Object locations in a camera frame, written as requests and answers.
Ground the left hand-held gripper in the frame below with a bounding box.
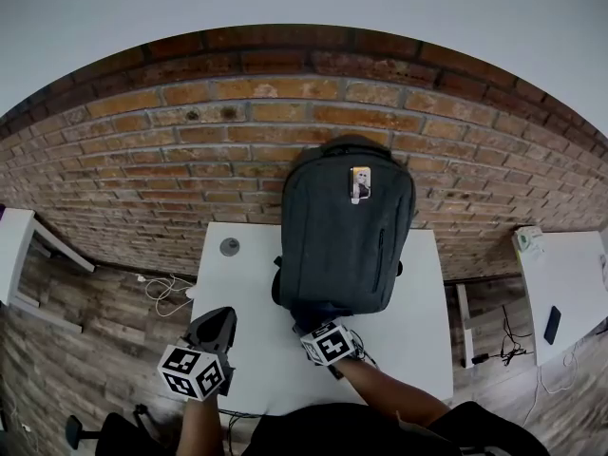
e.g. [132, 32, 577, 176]
[157, 307, 238, 403]

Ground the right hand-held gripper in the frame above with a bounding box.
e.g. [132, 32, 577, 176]
[292, 319, 379, 382]

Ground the dark grey backpack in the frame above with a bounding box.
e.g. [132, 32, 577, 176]
[271, 134, 418, 320]

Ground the person's right forearm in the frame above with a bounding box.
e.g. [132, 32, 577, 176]
[339, 361, 452, 429]

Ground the person's left forearm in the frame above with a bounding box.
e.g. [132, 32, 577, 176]
[176, 396, 224, 456]

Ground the white square table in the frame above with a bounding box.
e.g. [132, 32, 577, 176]
[189, 220, 455, 417]

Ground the person's black clothing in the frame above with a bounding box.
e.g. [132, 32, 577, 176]
[241, 400, 552, 456]

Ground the black office chair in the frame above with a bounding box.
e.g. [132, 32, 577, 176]
[65, 404, 184, 456]

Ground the photo card tag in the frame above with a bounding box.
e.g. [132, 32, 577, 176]
[350, 165, 372, 205]

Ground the small white side table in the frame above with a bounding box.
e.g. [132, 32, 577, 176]
[0, 208, 96, 336]

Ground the white green tissue box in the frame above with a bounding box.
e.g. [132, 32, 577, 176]
[515, 225, 547, 258]

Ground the black phone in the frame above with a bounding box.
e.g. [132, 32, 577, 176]
[543, 305, 562, 346]

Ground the white standing desk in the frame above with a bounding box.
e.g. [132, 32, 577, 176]
[454, 225, 608, 370]

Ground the white charger with cable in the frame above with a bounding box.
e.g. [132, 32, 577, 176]
[135, 273, 199, 317]

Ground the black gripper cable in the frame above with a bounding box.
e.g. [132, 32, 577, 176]
[218, 408, 262, 456]

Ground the black cable bundle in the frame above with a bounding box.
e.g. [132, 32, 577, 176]
[469, 304, 536, 368]

